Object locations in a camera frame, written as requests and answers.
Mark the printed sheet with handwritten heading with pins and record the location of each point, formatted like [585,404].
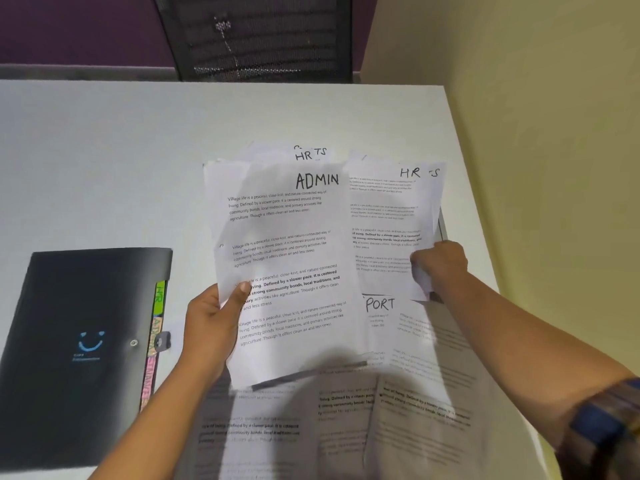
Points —
[400,324]

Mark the sheaf of printed paper sheets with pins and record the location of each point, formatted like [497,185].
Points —
[295,254]

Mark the person's right hand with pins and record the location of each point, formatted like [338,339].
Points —
[445,264]

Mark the person's left hand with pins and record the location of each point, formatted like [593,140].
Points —
[207,334]

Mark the black expanding file folder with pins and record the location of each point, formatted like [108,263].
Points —
[80,354]

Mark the person's right forearm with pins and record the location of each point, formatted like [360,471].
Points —
[520,344]

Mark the person's left thumb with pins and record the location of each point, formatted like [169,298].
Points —
[235,297]

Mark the black mesh office chair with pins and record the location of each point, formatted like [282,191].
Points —
[260,39]

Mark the person's left forearm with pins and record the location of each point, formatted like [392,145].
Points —
[160,429]

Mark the person's right fingers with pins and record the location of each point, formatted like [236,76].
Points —
[421,264]

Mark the plaid shirt sleeve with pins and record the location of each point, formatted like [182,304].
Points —
[605,424]

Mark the white printed paper sheet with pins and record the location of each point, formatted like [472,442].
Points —
[440,424]
[250,434]
[390,214]
[345,419]

